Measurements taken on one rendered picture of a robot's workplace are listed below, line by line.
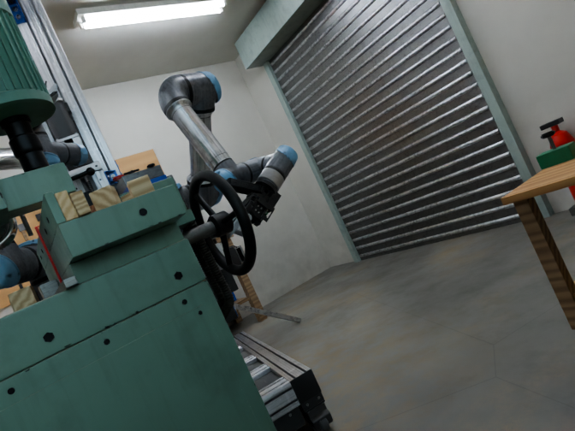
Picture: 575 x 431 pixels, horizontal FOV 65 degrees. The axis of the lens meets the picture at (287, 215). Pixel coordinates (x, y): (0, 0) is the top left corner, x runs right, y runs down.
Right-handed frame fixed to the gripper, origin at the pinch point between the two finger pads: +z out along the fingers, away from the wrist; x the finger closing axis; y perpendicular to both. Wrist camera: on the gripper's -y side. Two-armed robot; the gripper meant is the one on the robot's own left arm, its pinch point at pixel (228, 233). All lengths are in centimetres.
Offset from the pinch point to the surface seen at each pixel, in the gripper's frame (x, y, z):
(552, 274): -38, 83, -38
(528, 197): -42, 60, -49
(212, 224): -13.0, -7.3, 6.1
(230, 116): 321, -4, -247
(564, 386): -39, 95, -8
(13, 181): -15, -47, 26
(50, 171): -14.9, -42.7, 19.5
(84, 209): -39, -31, 29
